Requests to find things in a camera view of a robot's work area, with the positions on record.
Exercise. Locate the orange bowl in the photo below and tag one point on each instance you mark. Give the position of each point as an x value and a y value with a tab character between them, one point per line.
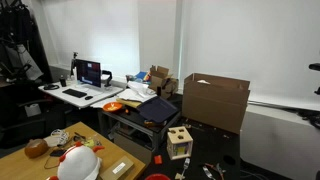
112	107

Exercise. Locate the red bowl with white swirl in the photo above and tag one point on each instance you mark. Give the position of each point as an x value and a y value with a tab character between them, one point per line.
157	177

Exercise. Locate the small open cardboard box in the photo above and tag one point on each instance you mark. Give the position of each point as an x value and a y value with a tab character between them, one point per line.
160	81

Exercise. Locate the navy storage bin lid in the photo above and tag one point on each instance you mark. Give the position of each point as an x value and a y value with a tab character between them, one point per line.
156	110

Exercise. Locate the heap of white paper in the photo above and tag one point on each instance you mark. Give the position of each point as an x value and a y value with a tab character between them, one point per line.
136	91

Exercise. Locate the tan envelope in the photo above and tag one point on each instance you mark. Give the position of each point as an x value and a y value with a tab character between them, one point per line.
128	103

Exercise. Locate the white plastic bag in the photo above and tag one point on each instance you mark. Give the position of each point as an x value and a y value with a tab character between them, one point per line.
203	81

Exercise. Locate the black desk gadget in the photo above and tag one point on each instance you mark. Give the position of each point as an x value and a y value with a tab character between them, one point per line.
108	80

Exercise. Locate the large cardboard box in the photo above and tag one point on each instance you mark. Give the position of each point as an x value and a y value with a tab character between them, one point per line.
213	106

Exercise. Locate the white office desk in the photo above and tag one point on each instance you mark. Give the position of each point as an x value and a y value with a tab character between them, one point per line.
101	94

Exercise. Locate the wooden shape sorter cube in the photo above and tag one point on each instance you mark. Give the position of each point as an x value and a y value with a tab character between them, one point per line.
180	146

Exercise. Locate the grey storage box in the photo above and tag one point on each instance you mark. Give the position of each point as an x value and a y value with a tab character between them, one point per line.
131	148

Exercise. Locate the small orange block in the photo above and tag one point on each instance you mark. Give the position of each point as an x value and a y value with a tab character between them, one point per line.
158	159

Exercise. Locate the black computer mouse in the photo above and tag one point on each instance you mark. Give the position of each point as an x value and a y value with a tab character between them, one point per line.
88	97

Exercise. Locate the laptop computer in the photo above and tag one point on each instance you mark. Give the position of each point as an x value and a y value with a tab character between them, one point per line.
88	73

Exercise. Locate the black computer keyboard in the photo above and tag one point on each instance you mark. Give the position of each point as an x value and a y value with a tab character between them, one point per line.
75	93

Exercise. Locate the yellow green toy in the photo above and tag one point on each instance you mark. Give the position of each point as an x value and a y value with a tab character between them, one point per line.
90	142

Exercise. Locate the flat cardboard box with label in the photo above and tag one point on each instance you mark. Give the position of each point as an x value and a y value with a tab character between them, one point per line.
116	168

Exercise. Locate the black webcam stand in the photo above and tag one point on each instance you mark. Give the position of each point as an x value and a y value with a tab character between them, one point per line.
73	66

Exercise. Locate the black cup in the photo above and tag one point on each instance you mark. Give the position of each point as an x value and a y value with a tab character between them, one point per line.
63	81

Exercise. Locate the black headphones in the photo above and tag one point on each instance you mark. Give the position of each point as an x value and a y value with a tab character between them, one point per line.
51	87

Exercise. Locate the white plush with red horns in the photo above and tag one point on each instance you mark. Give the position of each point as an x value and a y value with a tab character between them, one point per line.
78	163

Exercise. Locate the white patterned cloth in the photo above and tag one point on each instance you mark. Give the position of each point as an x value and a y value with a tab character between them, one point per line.
58	137

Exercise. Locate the black phone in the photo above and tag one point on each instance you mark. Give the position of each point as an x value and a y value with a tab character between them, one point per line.
58	153

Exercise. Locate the grey photo reflector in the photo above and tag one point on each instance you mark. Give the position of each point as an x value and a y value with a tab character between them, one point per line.
28	63

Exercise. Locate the brown ball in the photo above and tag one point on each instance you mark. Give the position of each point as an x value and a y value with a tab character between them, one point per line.
36	148

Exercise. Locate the black office chair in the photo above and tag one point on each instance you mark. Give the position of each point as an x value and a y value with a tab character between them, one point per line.
20	130

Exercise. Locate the light wooden table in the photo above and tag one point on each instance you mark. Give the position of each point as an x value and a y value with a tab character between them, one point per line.
20	166

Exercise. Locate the metal frame cart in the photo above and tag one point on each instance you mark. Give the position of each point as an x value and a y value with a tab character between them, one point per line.
131	118

